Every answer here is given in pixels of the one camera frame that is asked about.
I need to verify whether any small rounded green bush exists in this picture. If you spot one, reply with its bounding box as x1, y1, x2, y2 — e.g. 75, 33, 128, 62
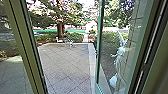
64, 31, 85, 44

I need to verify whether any green garden bush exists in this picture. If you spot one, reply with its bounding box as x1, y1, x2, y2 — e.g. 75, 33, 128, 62
94, 30, 130, 57
34, 32, 58, 44

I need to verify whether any metal door handle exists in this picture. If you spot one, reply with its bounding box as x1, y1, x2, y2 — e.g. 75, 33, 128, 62
93, 48, 100, 56

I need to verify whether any brown tree trunk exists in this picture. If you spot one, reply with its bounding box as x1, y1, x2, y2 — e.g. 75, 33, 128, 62
56, 20, 65, 39

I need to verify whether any white garden chair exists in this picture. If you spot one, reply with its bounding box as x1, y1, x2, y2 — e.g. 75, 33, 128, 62
65, 39, 76, 50
55, 36, 64, 44

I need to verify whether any green framed glass door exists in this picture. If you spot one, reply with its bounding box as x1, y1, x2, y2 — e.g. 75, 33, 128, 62
93, 0, 168, 94

